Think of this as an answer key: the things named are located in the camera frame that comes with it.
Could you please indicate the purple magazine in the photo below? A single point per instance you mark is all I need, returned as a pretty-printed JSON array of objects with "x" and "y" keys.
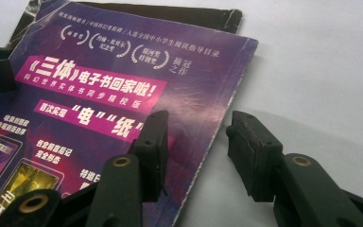
[{"x": 107, "y": 47}]

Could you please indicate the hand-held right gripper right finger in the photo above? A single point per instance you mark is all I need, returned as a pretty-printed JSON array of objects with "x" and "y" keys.
[{"x": 264, "y": 164}]

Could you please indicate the dark magazine with red cover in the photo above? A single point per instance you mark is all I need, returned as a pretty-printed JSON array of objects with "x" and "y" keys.
[{"x": 186, "y": 15}]

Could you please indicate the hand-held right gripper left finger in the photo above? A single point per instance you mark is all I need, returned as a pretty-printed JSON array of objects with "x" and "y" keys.
[{"x": 129, "y": 186}]

